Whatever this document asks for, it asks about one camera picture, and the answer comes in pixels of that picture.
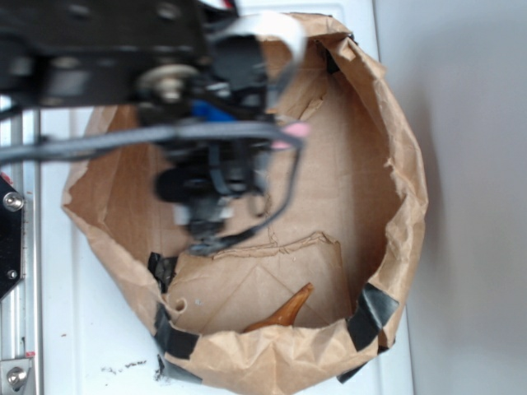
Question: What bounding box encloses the black metal mounting plate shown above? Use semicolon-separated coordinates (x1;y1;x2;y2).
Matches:
0;172;25;301

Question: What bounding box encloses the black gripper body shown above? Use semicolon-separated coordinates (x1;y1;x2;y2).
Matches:
138;35;278;255

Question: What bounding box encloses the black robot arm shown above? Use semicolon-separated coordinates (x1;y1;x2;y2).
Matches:
1;1;278;255

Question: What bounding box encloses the white wrapped cable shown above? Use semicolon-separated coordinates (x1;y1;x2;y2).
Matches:
230;10;308;63

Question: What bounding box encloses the aluminium frame rail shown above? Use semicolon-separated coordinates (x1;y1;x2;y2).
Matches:
0;94;44;395

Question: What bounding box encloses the gray plush bunny toy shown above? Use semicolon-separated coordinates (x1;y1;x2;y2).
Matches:
272;122;310;151

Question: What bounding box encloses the brown paper bag bin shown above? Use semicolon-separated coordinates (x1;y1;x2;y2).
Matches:
63;13;428;394

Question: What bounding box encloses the brown wooden object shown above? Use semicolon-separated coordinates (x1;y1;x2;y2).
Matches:
243;283;315;333

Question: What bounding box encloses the gray cable bundle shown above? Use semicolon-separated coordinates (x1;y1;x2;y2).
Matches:
0;123;305;162

